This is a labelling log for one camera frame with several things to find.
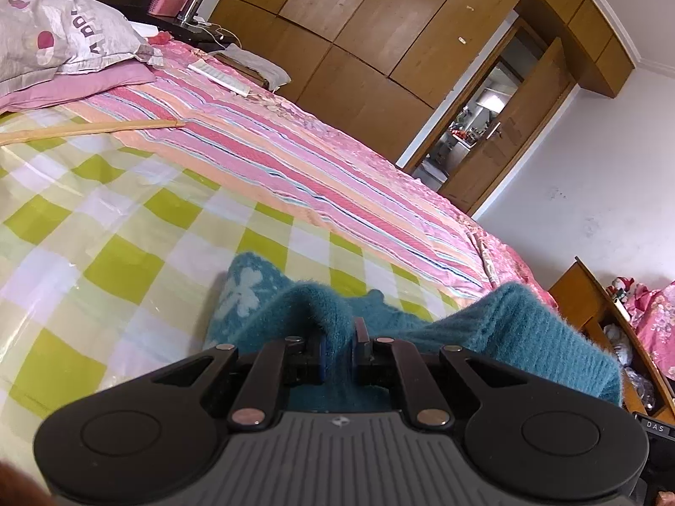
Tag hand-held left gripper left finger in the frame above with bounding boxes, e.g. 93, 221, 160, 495
152, 334, 328, 431

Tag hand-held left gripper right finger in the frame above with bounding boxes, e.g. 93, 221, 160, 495
352, 319, 529, 430

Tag teal fuzzy towel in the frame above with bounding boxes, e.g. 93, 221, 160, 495
203, 251, 624, 415

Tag crumpled plastic bags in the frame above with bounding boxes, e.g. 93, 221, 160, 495
604, 324, 658, 408

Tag pink floral cloth bundle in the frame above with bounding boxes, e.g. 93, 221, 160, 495
606, 277, 675, 380

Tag pink floral quilt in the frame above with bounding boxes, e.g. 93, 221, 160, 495
464, 218, 560, 313

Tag wooden shelf cabinet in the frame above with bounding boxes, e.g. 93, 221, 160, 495
548, 256, 675, 423

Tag pink striped bedsheet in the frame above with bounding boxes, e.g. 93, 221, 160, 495
68, 37, 560, 313

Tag green checkered plastic sheet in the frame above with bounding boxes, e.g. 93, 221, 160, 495
0, 113, 475, 486

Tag brown wooden door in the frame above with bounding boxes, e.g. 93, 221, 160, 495
437, 37, 576, 217

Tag grey folded cloth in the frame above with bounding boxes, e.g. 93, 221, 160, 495
213, 43, 292, 90

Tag long wooden stick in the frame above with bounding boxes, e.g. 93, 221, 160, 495
0, 118, 187, 147

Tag brown wooden wardrobe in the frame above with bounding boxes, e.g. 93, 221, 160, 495
208, 0, 636, 161

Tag plain pink pillow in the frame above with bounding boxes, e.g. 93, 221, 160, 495
0, 60, 158, 116

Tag dark nightstand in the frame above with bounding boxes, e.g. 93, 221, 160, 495
132, 13, 234, 54

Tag metal thermos bottle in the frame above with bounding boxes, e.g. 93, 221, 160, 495
181, 0, 211, 25

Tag grey printed pillow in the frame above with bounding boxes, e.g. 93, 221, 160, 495
0, 0, 157, 99

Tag white cable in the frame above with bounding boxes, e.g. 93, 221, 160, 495
195, 18, 243, 49

